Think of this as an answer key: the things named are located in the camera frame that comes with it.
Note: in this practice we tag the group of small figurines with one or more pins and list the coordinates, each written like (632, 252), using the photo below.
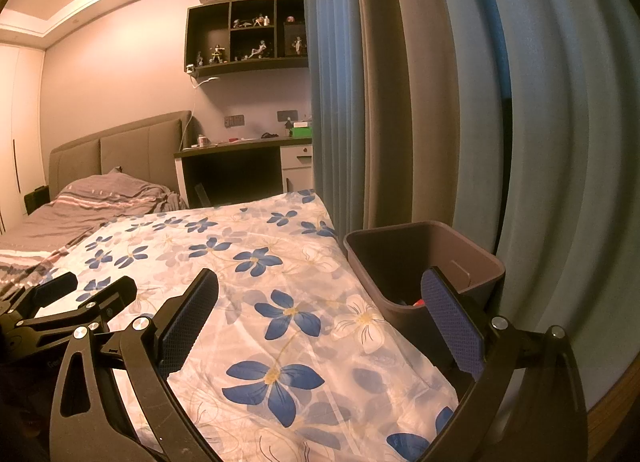
(260, 49)

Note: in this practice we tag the white wardrobe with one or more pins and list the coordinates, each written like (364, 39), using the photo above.
(20, 141)

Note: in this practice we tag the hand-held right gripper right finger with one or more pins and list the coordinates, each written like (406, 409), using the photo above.
(452, 327)

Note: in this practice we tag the blue pleated curtain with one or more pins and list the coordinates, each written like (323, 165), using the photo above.
(332, 91)

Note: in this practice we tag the grey curtain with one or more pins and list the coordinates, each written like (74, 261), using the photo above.
(410, 91)

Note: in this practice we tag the black bedside box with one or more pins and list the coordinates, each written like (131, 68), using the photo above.
(36, 199)

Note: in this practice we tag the grey wall socket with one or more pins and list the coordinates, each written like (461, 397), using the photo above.
(234, 120)
(287, 115)

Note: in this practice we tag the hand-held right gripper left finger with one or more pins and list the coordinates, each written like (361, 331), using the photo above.
(187, 322)

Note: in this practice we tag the grey striped bedding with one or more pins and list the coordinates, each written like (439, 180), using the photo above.
(90, 207)

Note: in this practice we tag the dark top desk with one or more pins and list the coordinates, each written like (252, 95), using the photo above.
(235, 144)

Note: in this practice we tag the white drawer unit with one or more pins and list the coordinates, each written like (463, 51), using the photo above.
(296, 164)

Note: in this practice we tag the grey upholstered headboard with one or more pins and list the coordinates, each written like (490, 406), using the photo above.
(135, 146)

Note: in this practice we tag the small desk figurine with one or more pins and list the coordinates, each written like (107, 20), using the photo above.
(288, 127)

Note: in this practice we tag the grey plastic waste bin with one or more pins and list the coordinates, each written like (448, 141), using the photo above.
(395, 267)

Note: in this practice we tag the dark wall shelf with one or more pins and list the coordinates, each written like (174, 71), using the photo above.
(207, 26)

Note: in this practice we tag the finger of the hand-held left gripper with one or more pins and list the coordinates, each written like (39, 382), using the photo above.
(52, 288)
(107, 296)

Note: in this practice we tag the green box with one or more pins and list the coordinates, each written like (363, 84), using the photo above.
(301, 130)

